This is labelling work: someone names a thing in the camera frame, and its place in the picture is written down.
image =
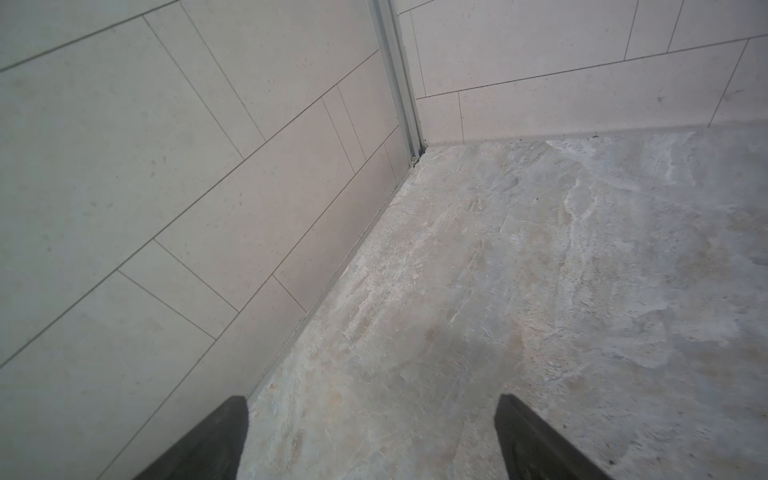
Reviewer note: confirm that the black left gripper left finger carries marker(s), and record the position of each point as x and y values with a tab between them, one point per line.
211	450

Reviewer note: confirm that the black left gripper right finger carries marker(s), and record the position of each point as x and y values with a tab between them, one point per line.
532	449

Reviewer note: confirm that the aluminium corner post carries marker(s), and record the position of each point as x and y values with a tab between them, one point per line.
388	32

